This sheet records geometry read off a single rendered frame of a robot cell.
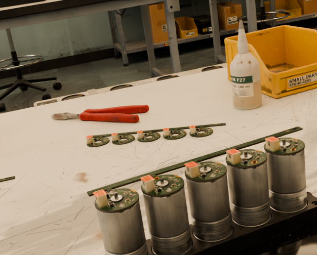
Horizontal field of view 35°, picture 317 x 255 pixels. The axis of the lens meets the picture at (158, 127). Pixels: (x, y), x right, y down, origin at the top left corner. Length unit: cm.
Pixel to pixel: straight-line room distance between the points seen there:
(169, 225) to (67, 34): 444
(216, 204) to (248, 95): 29
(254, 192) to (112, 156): 22
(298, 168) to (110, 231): 12
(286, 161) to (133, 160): 20
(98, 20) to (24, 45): 72
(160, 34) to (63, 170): 394
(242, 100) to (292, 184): 26
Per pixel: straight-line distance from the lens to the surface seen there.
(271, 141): 31
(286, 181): 32
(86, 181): 46
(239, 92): 57
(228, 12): 455
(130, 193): 28
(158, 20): 439
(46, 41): 470
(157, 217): 29
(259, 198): 31
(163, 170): 30
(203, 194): 29
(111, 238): 28
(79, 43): 472
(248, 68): 56
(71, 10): 261
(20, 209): 44
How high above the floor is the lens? 94
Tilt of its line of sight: 20 degrees down
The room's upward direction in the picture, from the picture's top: 9 degrees counter-clockwise
